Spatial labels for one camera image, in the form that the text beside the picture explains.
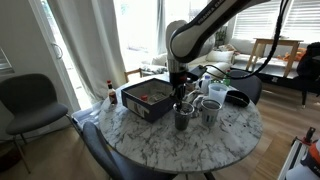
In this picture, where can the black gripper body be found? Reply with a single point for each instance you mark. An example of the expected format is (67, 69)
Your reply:
(178, 79)

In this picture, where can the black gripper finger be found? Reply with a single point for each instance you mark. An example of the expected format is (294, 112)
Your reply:
(181, 96)
(176, 99)

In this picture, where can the clear cup with beans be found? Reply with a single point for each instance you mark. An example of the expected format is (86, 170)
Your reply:
(182, 114)

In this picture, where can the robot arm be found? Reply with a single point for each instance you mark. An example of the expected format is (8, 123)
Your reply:
(184, 40)

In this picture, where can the clear cup blue stripes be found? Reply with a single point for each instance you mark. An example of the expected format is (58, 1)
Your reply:
(210, 110)

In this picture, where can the empty clear plastic cup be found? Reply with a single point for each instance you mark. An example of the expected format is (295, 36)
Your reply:
(217, 92)

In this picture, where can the clear bottle blue cap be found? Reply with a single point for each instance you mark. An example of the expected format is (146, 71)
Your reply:
(205, 83)

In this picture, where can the navy blue cardboard box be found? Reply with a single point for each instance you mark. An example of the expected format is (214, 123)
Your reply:
(149, 99)

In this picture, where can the green lime juice bottle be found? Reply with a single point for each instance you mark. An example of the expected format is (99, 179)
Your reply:
(226, 79)

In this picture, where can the beige sofa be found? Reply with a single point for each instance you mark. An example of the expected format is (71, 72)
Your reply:
(159, 65)

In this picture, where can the cream throw pillow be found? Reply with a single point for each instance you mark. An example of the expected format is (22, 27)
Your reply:
(220, 56)

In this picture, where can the black open glasses case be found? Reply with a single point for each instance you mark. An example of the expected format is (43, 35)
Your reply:
(237, 98)

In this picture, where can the round marble table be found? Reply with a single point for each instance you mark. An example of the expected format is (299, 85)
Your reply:
(198, 149)

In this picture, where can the hot sauce bottle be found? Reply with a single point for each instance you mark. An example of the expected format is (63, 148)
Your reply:
(111, 93)

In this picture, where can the blue upholstered chair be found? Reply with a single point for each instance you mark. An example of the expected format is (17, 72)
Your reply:
(116, 166)

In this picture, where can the white curtain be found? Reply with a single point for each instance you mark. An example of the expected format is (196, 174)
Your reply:
(89, 30)

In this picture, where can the white window blinds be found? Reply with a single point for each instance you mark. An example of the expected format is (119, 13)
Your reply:
(301, 21)

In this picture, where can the dark grey chair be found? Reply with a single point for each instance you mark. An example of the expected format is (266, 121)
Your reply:
(32, 100)

